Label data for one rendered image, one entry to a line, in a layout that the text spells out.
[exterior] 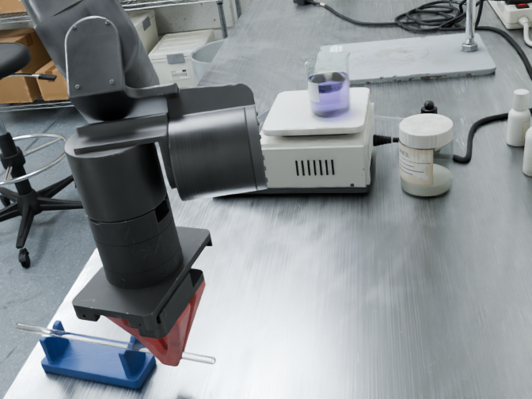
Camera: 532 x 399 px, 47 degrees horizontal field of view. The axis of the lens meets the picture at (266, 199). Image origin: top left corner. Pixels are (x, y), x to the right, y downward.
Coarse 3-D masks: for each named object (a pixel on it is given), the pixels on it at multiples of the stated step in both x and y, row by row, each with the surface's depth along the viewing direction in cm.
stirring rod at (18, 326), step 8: (16, 328) 55; (24, 328) 55; (32, 328) 54; (40, 328) 54; (64, 336) 53; (72, 336) 53; (80, 336) 52; (88, 336) 52; (96, 336) 52; (104, 344) 52; (112, 344) 51; (120, 344) 51; (128, 344) 51; (136, 344) 51; (184, 352) 49; (192, 360) 49; (200, 360) 48; (208, 360) 48
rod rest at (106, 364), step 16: (48, 336) 53; (48, 352) 53; (64, 352) 55; (80, 352) 54; (96, 352) 54; (112, 352) 54; (128, 352) 50; (144, 352) 53; (48, 368) 54; (64, 368) 53; (80, 368) 53; (96, 368) 52; (112, 368) 52; (128, 368) 51; (144, 368) 52; (112, 384) 52; (128, 384) 51
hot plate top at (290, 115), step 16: (288, 96) 79; (304, 96) 78; (352, 96) 76; (368, 96) 76; (272, 112) 75; (288, 112) 74; (304, 112) 74; (352, 112) 72; (272, 128) 71; (288, 128) 70; (304, 128) 70; (320, 128) 70; (336, 128) 69; (352, 128) 69
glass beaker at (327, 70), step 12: (324, 48) 72; (336, 48) 71; (312, 60) 68; (324, 60) 72; (336, 60) 72; (348, 60) 69; (312, 72) 68; (324, 72) 68; (336, 72) 68; (348, 72) 69; (312, 84) 69; (324, 84) 68; (336, 84) 68; (348, 84) 70; (312, 96) 70; (324, 96) 69; (336, 96) 69; (348, 96) 70; (312, 108) 71; (324, 108) 70; (336, 108) 70; (348, 108) 71
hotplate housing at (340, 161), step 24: (264, 144) 72; (288, 144) 71; (312, 144) 71; (336, 144) 70; (360, 144) 69; (288, 168) 72; (312, 168) 72; (336, 168) 71; (360, 168) 70; (264, 192) 75; (288, 192) 75; (312, 192) 74; (336, 192) 73; (360, 192) 73
